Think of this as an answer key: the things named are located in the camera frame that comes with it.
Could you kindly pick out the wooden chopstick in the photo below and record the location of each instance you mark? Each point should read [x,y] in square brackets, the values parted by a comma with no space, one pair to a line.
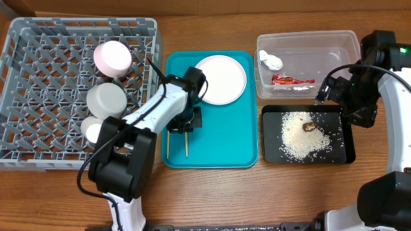
[186,144]
[168,145]

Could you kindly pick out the small white bowl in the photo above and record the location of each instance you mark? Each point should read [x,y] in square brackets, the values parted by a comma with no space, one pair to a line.
[113,59]

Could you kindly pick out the grey bowl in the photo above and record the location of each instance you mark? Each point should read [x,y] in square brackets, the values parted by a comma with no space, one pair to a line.
[106,99]

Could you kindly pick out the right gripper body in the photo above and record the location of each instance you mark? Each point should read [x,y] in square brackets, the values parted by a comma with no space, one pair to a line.
[358,117]

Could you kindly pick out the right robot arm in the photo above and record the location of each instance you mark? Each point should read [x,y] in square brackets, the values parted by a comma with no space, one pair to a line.
[382,72]

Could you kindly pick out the large white plate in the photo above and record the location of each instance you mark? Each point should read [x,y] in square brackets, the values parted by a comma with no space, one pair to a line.
[226,79]

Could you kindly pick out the grey dishwasher rack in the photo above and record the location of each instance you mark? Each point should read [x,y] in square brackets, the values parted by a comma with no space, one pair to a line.
[47,68]

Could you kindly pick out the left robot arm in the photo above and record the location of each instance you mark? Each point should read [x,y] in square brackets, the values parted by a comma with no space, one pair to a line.
[123,156]

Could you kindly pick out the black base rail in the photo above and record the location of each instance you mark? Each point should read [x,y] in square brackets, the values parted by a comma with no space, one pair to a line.
[224,228]

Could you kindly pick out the teal serving tray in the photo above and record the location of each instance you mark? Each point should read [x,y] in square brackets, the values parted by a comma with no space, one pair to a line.
[228,137]

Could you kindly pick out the white rice pile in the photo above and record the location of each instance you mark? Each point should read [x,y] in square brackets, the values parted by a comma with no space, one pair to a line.
[325,142]

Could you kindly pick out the white tissue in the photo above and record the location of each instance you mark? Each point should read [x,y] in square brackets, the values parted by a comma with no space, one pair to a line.
[271,61]

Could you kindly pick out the clear plastic bin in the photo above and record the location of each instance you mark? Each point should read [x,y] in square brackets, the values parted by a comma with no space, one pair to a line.
[306,55]

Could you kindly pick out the red snack wrapper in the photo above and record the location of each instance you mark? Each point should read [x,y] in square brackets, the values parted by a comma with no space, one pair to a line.
[282,79]

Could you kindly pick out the white paper cup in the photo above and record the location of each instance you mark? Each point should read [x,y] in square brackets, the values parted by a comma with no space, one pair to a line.
[90,128]

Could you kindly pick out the brown food scrap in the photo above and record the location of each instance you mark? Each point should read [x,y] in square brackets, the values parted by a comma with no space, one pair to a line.
[309,127]

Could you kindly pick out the black tray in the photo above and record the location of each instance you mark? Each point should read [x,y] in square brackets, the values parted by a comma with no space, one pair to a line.
[271,125]

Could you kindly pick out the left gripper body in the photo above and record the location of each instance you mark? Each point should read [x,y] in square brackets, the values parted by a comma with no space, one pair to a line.
[189,119]

